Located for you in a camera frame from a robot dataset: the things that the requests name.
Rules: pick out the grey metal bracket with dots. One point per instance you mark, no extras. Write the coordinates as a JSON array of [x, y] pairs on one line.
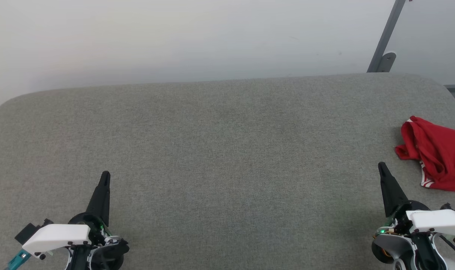
[[387, 62]]

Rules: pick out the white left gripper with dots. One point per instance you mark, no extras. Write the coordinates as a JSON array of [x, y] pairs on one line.
[[58, 236]]

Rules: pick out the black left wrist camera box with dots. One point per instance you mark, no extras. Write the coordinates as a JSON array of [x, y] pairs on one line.
[[24, 232]]

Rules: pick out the red and white basketball jersey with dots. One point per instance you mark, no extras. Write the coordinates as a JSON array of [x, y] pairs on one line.
[[437, 150]]

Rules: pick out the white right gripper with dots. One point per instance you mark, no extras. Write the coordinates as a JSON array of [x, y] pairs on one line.
[[437, 221]]

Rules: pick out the grey fabric sofa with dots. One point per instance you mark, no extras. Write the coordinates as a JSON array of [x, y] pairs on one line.
[[212, 168]]

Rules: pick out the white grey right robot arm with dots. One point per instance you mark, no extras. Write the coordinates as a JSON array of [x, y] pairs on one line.
[[404, 249]]

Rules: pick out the grey metal pole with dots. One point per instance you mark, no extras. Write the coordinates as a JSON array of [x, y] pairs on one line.
[[389, 26]]

